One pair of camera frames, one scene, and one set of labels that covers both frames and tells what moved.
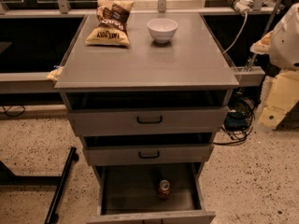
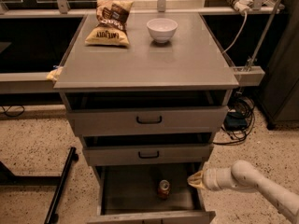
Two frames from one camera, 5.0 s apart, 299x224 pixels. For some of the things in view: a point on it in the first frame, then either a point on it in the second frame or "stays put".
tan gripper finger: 262,46 -> 213,178
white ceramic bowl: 162,30 stays put
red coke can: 163,189 stays put
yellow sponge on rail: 55,74 stays put
